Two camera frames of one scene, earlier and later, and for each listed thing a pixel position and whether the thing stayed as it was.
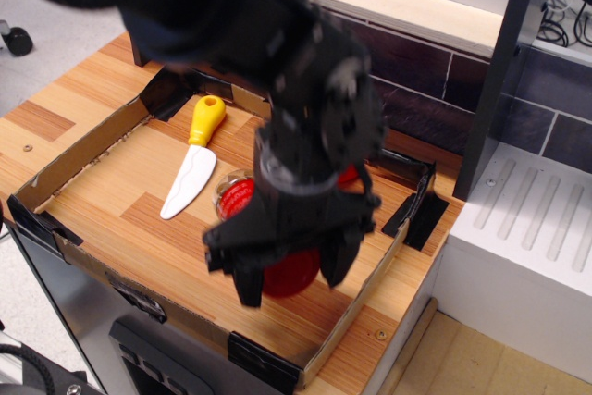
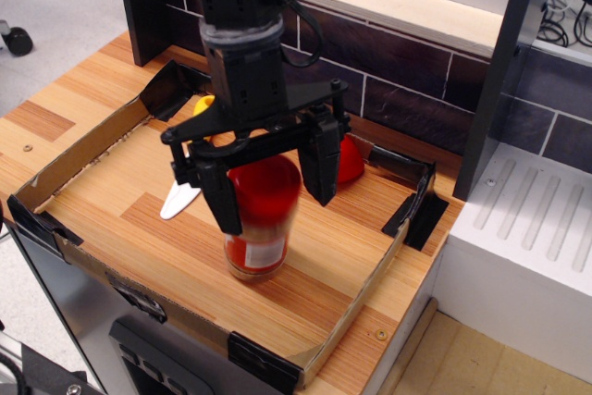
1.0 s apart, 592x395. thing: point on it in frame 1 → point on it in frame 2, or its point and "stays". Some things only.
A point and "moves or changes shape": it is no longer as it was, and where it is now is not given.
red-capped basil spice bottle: x=290 y=274 moves or changes shape
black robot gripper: x=302 y=201 → x=254 y=104
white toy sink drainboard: x=517 y=264 stays
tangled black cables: x=551 y=29 stays
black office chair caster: x=17 y=40 stays
